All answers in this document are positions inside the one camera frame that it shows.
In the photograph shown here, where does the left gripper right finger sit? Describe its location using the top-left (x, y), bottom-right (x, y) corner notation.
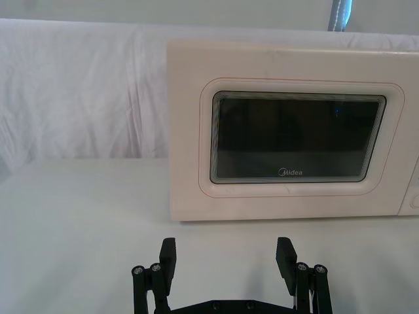
top-left (276, 236), bottom-right (333, 314)

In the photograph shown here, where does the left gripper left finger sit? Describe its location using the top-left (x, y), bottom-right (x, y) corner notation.
top-left (132, 237), bottom-right (178, 314)

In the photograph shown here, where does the white table cloth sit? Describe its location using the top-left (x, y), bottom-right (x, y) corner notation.
top-left (0, 157), bottom-right (419, 314)

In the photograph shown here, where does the cream microwave oven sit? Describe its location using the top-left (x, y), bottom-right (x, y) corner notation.
top-left (166, 39), bottom-right (419, 226)

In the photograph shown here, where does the white wrinkled backdrop cloth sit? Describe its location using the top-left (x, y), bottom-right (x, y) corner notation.
top-left (0, 18), bottom-right (419, 162)

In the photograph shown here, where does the grey striped post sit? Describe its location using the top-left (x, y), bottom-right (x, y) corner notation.
top-left (328, 0), bottom-right (352, 33)

